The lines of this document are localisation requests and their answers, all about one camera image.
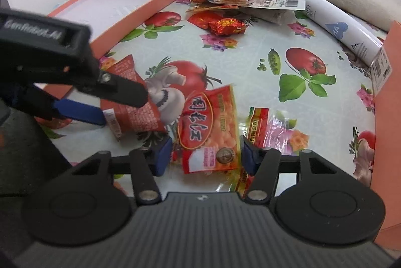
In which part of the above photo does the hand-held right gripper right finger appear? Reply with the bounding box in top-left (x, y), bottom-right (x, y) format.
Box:
top-left (242, 136), bottom-right (340, 204)

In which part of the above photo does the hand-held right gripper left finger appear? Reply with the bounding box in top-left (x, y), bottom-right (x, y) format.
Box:
top-left (67, 138), bottom-right (173, 206)

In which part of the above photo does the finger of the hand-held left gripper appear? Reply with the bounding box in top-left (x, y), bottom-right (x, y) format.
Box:
top-left (98, 70), bottom-right (150, 108)
top-left (19, 83), bottom-right (108, 127)

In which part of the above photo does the red packet with white sticker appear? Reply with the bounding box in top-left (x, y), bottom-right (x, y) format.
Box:
top-left (99, 54), bottom-right (167, 142)

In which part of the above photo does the clear packet red yellow label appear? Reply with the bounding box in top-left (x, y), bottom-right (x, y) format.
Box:
top-left (239, 106), bottom-right (298, 193)

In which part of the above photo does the red packet with yellow print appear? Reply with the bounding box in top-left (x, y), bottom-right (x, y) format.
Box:
top-left (176, 85), bottom-right (242, 175)

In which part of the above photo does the deep orange box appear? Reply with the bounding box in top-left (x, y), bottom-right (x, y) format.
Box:
top-left (370, 21), bottom-right (401, 251)

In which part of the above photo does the shallow orange box lid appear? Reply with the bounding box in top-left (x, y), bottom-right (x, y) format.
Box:
top-left (34, 0), bottom-right (178, 99)

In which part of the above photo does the flat red packet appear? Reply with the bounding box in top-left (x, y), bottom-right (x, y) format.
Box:
top-left (187, 10), bottom-right (226, 31)

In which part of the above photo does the small red foil packet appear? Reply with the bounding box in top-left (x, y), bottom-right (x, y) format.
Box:
top-left (208, 17), bottom-right (249, 37)

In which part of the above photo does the white spray bottle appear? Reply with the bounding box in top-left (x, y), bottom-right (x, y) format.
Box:
top-left (302, 0), bottom-right (385, 67)

